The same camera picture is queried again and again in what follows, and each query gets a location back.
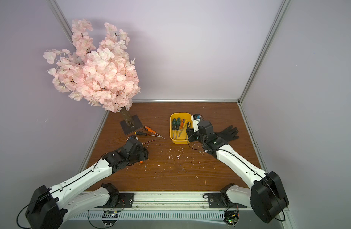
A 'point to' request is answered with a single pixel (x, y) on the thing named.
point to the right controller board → (231, 217)
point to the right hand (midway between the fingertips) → (189, 127)
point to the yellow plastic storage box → (182, 139)
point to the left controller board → (109, 218)
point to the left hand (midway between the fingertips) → (147, 152)
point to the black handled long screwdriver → (145, 134)
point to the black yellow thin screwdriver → (148, 141)
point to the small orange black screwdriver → (142, 161)
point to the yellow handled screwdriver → (184, 125)
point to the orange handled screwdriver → (182, 122)
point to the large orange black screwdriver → (151, 130)
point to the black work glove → (228, 134)
